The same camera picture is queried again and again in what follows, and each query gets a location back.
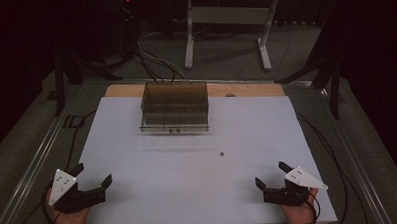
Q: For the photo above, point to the aluminium frame rail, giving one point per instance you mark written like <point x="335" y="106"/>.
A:
<point x="31" y="168"/>
<point x="355" y="160"/>

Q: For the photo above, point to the person's left hand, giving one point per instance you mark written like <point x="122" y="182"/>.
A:
<point x="70" y="220"/>

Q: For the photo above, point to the black tripod stand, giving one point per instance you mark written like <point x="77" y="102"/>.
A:
<point x="60" y="83"/>
<point x="334" y="87"/>

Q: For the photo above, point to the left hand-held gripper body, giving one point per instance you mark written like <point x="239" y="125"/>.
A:
<point x="63" y="185"/>

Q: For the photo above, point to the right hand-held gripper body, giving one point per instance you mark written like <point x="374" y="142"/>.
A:
<point x="300" y="179"/>

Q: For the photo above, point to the clear acrylic compartment box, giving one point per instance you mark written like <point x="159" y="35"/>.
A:
<point x="174" y="106"/>

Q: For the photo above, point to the person's right hand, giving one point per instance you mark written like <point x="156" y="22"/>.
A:
<point x="298" y="214"/>

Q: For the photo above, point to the white metal stand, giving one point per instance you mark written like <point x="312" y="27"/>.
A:
<point x="228" y="15"/>

